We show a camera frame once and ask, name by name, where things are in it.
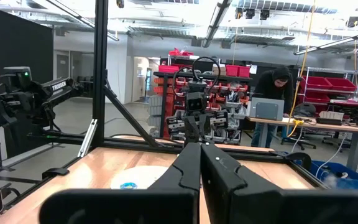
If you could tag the wooden work desk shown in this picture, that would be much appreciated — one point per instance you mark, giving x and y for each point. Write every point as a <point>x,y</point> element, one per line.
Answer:
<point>337,127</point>

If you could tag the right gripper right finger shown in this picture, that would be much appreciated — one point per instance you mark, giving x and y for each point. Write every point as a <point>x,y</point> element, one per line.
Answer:
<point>259,208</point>

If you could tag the grey equipment box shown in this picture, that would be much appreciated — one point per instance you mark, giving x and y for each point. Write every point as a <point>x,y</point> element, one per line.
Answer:
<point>266,109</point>

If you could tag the small blue sprinkled donut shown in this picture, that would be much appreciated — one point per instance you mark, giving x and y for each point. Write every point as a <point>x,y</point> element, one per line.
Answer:
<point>128,186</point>

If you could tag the blue storage bin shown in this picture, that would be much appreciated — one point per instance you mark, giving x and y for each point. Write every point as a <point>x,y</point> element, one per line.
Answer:
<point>353,180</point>

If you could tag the black partition panel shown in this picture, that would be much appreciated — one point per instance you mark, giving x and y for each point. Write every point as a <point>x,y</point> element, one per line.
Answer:
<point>20,40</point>

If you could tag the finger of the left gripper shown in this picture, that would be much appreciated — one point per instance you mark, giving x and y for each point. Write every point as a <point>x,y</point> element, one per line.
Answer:
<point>206,127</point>
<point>191,129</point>

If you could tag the black frame hook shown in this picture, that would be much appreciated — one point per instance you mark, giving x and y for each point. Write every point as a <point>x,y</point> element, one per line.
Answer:
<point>54,172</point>
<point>291,154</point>

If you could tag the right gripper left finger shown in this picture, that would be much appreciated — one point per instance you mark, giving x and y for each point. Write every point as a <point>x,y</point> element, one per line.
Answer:
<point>135,208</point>

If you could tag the silver metal bar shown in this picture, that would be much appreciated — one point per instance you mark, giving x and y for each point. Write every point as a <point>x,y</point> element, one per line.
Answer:
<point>87,140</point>

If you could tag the white ribbed device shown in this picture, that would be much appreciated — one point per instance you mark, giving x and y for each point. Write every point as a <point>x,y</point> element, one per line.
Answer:
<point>331,115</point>

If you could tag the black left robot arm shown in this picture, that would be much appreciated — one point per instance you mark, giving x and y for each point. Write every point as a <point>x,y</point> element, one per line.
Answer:
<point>196,86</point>

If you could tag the red storage bin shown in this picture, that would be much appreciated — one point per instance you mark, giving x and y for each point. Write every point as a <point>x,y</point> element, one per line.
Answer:
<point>244,71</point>
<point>232,71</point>
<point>315,83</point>
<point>168,69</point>
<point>342,84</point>

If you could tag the white round plate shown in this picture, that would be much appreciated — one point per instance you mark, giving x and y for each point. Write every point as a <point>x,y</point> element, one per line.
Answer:
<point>141,175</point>

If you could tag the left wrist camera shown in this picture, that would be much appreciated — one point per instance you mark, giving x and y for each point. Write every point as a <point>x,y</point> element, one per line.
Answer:
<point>196,104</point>

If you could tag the black aluminium table frame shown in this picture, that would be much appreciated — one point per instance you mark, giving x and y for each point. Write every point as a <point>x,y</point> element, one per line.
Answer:
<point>100,77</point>

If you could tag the person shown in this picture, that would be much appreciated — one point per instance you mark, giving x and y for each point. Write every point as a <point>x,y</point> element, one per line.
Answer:
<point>269,87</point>

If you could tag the black office chair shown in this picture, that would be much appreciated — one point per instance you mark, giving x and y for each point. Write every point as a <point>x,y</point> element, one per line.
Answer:
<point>304,110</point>

